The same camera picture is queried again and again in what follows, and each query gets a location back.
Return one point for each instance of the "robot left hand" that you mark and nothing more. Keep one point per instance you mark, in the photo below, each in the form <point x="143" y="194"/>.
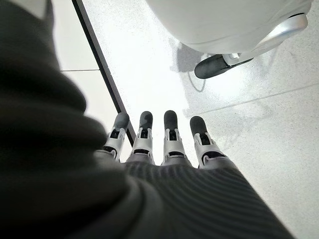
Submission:
<point x="62" y="174"/>

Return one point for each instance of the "dark cabinet plinth strip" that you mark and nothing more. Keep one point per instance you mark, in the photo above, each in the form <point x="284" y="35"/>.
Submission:
<point x="99" y="57"/>

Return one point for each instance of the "white base cabinet front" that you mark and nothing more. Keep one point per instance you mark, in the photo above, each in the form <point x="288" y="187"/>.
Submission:
<point x="72" y="49"/>

